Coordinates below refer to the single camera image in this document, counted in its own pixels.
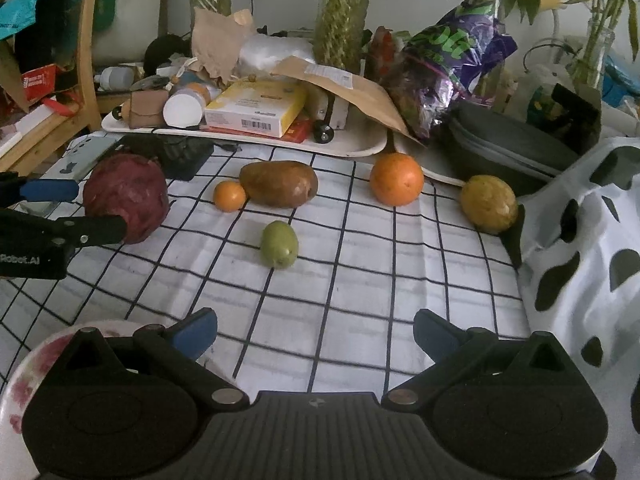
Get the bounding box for white painted plate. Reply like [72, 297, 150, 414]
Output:
[1, 321, 212, 479]

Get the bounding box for small tangerine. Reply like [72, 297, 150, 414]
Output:
[213, 180, 247, 212]

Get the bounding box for brown potato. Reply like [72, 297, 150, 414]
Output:
[239, 160, 319, 208]

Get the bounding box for grey-green phone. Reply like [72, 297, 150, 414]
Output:
[17, 136, 118, 217]

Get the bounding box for red cabbage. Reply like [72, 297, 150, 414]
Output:
[82, 153, 169, 245]

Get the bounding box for wooden chair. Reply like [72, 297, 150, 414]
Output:
[1, 0, 101, 176]

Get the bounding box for black flat device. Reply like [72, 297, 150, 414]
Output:
[106, 134, 215, 182]

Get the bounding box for green oval fruit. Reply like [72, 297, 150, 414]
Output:
[260, 221, 299, 270]

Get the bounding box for small brown pouch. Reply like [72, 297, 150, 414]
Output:
[128, 89, 169, 129]

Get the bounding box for cow print plush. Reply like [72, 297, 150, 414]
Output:
[512, 138, 639, 479]

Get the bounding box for yellow-brown pear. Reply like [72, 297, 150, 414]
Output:
[459, 174, 518, 234]

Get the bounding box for checkered white tablecloth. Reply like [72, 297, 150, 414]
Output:
[1, 145, 529, 394]

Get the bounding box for white round jar lid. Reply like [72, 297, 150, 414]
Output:
[163, 93, 205, 128]

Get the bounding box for large orange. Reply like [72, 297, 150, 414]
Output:
[369, 153, 424, 207]

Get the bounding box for dark grey zip case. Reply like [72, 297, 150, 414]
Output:
[440, 102, 578, 196]

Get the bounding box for yellow white box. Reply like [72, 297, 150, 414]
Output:
[204, 80, 307, 139]

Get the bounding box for white oval tray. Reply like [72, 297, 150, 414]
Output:
[101, 110, 387, 158]

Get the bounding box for crumpled brown paper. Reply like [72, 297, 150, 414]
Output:
[191, 8, 256, 82]

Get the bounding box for brown paper envelope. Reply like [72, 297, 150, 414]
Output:
[270, 56, 410, 138]

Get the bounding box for purple green snack bag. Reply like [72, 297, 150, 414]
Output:
[381, 2, 516, 143]

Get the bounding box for glass plant vase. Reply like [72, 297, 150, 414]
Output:
[312, 0, 370, 74]

